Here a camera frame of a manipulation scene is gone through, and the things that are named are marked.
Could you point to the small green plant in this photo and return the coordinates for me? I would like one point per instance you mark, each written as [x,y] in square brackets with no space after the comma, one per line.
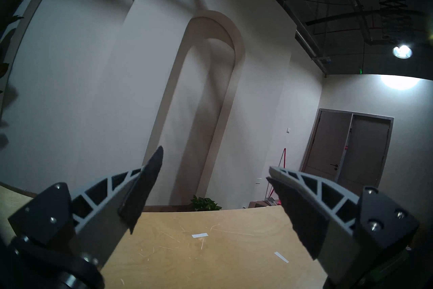
[204,204]

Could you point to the dark grey door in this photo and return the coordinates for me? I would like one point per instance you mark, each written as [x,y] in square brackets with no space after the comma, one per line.
[365,149]

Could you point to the light wooden table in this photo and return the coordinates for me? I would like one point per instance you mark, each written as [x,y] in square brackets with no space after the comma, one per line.
[203,258]

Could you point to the white wall socket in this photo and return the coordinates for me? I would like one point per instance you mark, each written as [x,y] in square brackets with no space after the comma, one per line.
[258,178]

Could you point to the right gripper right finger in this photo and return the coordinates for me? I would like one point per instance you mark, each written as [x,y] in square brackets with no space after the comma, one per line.
[338,224]

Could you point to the round ceiling lamp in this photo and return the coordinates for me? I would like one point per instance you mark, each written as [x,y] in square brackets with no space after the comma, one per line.
[402,51]

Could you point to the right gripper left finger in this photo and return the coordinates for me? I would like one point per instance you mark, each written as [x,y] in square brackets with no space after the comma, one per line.
[101,203]

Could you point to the white tape strip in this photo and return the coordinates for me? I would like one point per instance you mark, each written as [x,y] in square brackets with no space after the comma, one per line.
[199,235]
[281,257]

